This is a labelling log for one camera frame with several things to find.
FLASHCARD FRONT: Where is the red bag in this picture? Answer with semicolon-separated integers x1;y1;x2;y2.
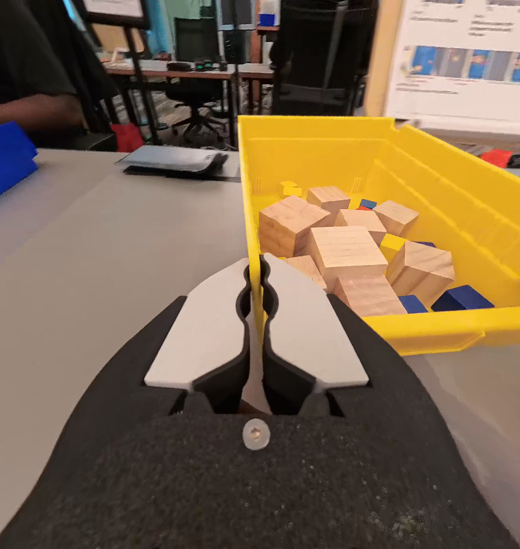
110;123;145;153

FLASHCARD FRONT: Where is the yellow plastic bin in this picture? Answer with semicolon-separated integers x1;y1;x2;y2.
238;116;520;357

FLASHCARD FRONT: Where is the black office chair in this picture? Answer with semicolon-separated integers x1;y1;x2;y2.
270;0;379;117
165;17;231;143

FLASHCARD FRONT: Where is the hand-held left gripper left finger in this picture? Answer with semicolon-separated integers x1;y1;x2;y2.
144;257;250;414

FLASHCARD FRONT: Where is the blue plastic box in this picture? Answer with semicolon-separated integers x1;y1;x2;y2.
0;121;39;206

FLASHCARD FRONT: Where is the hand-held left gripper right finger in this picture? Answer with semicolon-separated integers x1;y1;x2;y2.
261;253;369;415

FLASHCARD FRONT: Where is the black framed sign stand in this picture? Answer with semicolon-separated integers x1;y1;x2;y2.
82;0;163;146

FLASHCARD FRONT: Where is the wooden office desk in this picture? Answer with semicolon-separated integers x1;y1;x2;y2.
104;59;275;147

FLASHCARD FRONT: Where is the pile of wooden coloured cubes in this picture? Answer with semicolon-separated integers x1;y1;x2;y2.
258;180;496;318

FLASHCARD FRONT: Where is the grey flat pad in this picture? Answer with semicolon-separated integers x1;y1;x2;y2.
115;145;230;180

